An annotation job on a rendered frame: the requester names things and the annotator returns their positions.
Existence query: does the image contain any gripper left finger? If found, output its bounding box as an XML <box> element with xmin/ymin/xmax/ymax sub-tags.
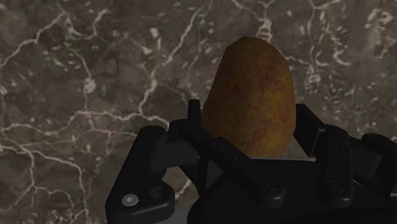
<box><xmin>104</xmin><ymin>99</ymin><xmax>286</xmax><ymax>224</ymax></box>

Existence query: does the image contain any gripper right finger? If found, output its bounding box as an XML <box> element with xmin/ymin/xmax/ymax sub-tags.
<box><xmin>292</xmin><ymin>103</ymin><xmax>397</xmax><ymax>209</ymax></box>

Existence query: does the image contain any brown potato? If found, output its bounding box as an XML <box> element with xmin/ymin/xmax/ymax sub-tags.
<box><xmin>201</xmin><ymin>36</ymin><xmax>297</xmax><ymax>158</ymax></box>

